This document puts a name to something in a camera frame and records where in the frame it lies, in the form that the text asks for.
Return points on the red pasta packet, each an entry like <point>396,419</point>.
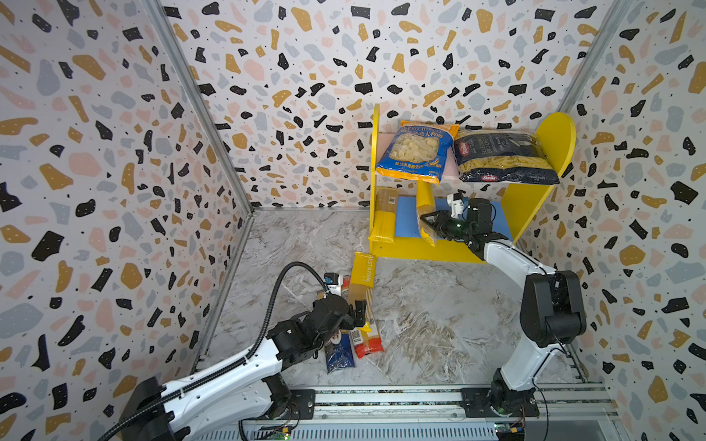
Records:
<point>366,340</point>

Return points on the dark blue pasta bag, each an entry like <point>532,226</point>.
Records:
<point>338,353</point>

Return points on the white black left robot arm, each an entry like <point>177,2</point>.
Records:
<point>246,386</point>

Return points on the black penne pasta bag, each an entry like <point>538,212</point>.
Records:
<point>490,156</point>

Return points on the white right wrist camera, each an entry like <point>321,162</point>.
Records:
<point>456,204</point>

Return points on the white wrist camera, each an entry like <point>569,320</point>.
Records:
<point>456,204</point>
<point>334,283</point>

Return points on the blue orecchiette pasta bag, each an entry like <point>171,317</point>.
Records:
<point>418,152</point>

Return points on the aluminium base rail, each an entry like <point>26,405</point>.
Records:
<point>439,412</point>

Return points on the yellow spaghetti bag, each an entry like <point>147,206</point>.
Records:
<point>384,215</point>

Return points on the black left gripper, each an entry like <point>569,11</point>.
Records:
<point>360,315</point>

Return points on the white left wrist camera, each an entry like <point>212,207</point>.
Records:
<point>334,283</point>

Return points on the clear yellow spaghetti packet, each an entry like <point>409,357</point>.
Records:
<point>425,204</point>

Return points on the yellow spaghetti box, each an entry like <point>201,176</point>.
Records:
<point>362,279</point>

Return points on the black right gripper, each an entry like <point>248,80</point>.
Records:
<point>449,227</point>

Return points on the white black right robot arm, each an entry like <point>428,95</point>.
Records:
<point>552,312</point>

